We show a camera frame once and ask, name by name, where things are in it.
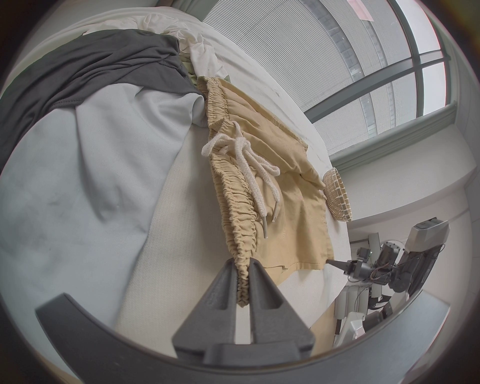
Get white garment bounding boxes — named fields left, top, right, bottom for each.
left=80, top=11, right=229, bottom=81

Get black garment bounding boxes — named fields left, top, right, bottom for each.
left=0, top=29, right=205, bottom=169

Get grey-green curtain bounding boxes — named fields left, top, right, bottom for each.
left=330, top=101, right=458, bottom=171

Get pale blue garment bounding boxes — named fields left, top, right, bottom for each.
left=0, top=80, right=207, bottom=376

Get round woven basket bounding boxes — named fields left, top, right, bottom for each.
left=322, top=168, right=354, bottom=223

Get bed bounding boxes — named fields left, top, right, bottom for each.
left=11, top=7, right=353, bottom=346

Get tan drawstring shorts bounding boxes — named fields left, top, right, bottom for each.
left=195, top=75, right=332, bottom=306

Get green garment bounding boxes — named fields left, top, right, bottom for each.
left=180, top=56, right=199, bottom=87

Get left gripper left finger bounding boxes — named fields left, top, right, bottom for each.
left=172, top=259, right=241, bottom=355

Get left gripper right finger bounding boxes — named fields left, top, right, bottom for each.
left=247, top=259, right=316, bottom=355

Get window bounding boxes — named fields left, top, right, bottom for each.
left=200, top=0, right=456, bottom=158

